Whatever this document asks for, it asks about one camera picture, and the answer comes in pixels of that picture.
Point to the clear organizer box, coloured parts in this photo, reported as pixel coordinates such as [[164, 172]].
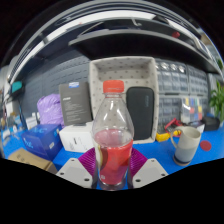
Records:
[[192, 109]]

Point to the flat round red coaster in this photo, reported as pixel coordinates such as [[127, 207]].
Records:
[[205, 145]]

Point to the black zip case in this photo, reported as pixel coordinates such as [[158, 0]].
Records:
[[210, 123]]

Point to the white pegboard tray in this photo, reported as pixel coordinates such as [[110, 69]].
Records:
[[110, 70]]

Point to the dark grey shelf unit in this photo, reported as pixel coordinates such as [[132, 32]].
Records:
[[133, 43]]

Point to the dark grey carton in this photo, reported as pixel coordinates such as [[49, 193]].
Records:
[[75, 105]]

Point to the yellow multimeter with red leads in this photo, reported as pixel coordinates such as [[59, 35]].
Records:
[[166, 131]]

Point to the small white carton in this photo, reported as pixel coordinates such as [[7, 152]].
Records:
[[31, 121]]

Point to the white and grey mug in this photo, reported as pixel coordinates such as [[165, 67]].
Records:
[[188, 143]]

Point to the grey small-parts drawer cabinet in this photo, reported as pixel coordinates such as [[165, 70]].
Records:
[[169, 110], [171, 78], [206, 105], [197, 81]]

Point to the black rounded case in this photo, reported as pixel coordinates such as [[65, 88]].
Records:
[[141, 113]]

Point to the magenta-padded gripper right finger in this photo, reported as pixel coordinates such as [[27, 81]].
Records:
[[148, 171]]

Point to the black box with white label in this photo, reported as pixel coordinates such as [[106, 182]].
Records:
[[197, 125]]

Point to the clear bottle with red drink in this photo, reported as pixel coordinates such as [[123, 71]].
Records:
[[113, 150]]

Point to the green potted plant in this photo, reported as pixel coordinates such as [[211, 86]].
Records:
[[218, 101]]

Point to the blue carton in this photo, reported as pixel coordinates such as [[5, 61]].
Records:
[[40, 140]]

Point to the purple plastic bag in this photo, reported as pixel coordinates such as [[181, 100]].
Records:
[[50, 110]]

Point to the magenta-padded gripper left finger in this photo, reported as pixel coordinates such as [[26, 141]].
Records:
[[76, 171]]

